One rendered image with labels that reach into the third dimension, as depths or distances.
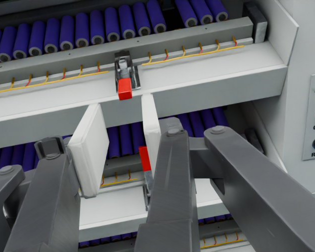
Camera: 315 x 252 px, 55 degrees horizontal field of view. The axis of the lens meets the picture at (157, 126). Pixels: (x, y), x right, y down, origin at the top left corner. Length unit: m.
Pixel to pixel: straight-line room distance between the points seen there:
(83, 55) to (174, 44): 0.11
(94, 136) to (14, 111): 0.22
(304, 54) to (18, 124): 0.33
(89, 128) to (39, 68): 0.24
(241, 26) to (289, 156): 0.18
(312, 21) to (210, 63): 0.11
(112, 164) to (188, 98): 0.18
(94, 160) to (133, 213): 0.30
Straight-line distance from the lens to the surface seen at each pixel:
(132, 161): 0.47
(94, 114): 0.18
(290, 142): 0.43
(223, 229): 0.60
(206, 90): 0.35
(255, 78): 0.36
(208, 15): 0.42
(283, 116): 0.41
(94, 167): 0.16
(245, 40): 0.39
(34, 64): 0.39
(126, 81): 0.30
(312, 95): 0.40
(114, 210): 0.46
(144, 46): 0.37
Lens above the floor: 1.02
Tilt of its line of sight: 30 degrees down
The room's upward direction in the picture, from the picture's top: 10 degrees counter-clockwise
